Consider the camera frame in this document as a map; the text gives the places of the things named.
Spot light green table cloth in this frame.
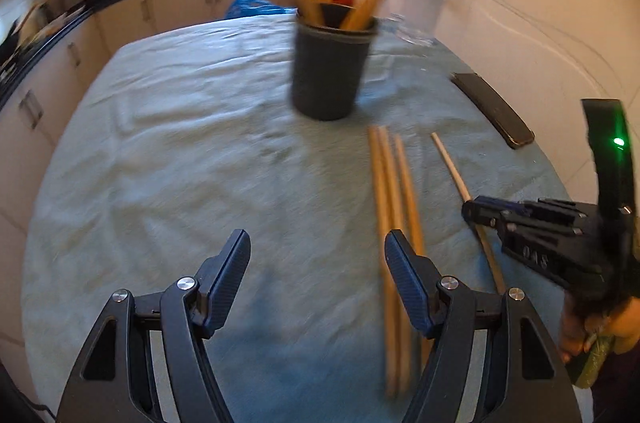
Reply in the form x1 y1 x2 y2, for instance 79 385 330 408
22 16 566 422

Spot dark grey utensil holder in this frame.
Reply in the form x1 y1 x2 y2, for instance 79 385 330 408
290 4 378 122

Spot person's right hand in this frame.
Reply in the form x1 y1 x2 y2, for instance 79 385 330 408
558 293 640 363

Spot black smartphone in case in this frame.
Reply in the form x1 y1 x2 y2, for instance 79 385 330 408
450 73 535 150

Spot blue plastic bag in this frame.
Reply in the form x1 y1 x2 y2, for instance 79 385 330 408
224 0 296 20

